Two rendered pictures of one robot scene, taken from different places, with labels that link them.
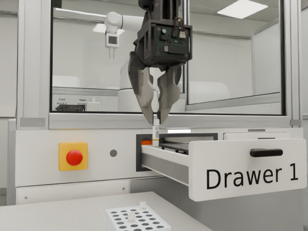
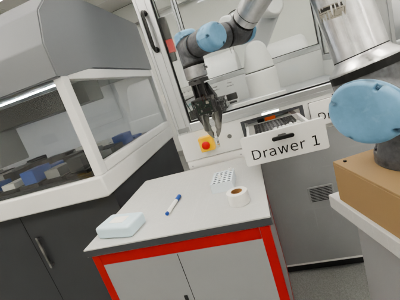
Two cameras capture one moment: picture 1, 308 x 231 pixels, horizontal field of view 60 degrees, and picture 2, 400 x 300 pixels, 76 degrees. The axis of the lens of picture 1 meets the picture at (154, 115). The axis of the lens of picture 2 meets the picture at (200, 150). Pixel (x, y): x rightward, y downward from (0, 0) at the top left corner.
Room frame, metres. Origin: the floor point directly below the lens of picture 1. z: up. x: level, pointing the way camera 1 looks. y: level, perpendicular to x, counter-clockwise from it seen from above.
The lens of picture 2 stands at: (-0.33, -0.47, 1.15)
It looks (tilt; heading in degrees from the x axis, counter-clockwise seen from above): 13 degrees down; 35
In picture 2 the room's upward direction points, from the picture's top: 18 degrees counter-clockwise
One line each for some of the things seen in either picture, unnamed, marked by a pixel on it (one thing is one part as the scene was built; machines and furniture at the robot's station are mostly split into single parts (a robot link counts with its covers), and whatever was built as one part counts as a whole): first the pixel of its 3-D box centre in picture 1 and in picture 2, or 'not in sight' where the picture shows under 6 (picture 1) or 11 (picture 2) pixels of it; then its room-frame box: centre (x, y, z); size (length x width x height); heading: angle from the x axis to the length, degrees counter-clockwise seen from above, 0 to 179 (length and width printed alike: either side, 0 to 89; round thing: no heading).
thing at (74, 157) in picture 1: (74, 157); (206, 145); (0.68, 0.20, 0.88); 0.04 x 0.03 x 0.04; 112
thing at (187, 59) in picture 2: not in sight; (189, 49); (0.44, -0.01, 1.27); 0.09 x 0.08 x 0.11; 65
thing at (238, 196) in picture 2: not in sight; (237, 196); (0.34, -0.09, 0.78); 0.07 x 0.07 x 0.04
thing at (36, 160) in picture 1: (142, 141); (271, 109); (1.31, 0.06, 0.87); 1.02 x 0.95 x 0.14; 112
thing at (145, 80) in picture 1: (148, 95); (206, 127); (0.43, 0.01, 1.01); 0.06 x 0.03 x 0.09; 20
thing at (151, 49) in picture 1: (161, 30); (202, 96); (0.43, -0.01, 1.11); 0.09 x 0.08 x 0.12; 20
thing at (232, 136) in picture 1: (258, 148); (344, 106); (0.97, -0.38, 0.87); 0.29 x 0.02 x 0.11; 112
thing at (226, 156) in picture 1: (252, 166); (283, 143); (0.55, -0.20, 0.87); 0.29 x 0.02 x 0.11; 112
